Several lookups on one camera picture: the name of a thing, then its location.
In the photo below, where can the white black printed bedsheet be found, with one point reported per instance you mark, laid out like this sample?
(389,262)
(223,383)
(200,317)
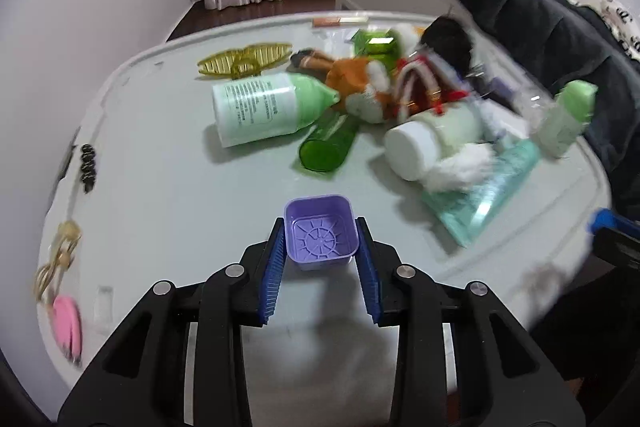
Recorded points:
(622,24)

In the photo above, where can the dark padded jacket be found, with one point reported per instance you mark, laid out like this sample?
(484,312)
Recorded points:
(525,7)

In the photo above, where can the small bottle with green cap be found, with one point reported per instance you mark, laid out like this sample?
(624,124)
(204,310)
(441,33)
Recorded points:
(565,117)

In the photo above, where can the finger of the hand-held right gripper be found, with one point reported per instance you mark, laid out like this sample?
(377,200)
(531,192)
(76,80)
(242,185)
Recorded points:
(607,222)

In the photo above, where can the white round jar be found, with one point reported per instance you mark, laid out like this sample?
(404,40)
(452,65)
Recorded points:
(415,147)

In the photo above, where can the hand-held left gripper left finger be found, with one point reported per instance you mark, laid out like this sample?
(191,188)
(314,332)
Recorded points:
(272,277)

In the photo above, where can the teal squeeze tube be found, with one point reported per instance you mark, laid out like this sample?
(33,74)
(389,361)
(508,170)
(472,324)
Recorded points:
(480,202)

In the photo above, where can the clear plastic bottle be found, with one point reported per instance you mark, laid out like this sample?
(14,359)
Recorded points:
(525,102)

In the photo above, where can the white bottle with green cap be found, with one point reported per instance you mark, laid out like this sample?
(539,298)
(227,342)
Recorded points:
(260,107)

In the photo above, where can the black beaded hair clip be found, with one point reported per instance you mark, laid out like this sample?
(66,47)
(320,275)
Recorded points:
(89,167)

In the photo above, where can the green box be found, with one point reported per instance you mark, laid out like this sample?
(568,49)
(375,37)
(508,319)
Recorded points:
(375,42)

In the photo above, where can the doll with red costume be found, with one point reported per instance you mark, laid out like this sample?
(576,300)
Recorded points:
(445,42)

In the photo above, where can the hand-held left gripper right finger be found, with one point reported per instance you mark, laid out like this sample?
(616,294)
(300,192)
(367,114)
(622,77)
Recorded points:
(367,277)

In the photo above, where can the yellow hair claw clip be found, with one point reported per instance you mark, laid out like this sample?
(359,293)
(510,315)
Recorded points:
(215,64)

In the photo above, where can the orange fox plush toy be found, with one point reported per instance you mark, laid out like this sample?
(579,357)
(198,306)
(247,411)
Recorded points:
(350,77)

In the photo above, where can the orange white soft toy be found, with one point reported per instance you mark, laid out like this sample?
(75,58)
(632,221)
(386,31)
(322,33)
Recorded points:
(409,38)

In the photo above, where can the orange pink stick packet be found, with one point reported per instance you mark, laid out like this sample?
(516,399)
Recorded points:
(330,22)

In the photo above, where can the pink hair clip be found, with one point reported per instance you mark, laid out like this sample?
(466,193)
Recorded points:
(67,327)

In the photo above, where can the purple square plastic cup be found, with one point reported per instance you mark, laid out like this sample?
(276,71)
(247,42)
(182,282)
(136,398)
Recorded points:
(320,237)

